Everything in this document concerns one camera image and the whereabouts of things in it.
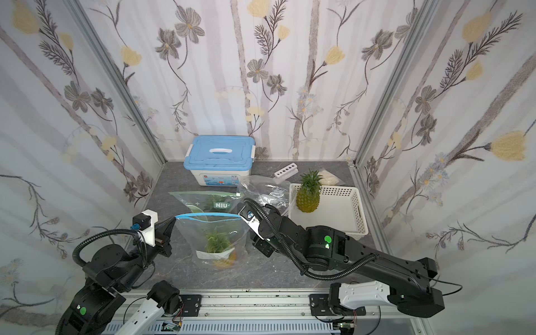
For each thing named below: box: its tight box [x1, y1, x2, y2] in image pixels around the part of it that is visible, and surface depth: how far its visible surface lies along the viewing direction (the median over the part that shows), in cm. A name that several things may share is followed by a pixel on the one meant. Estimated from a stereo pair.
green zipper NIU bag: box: [168, 190, 245, 214], surface depth 75 cm
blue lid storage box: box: [183, 134, 257, 187], surface depth 103 cm
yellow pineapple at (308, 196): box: [296, 168, 324, 213], surface depth 90 cm
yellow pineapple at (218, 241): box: [204, 226, 237, 269], surface depth 72 cm
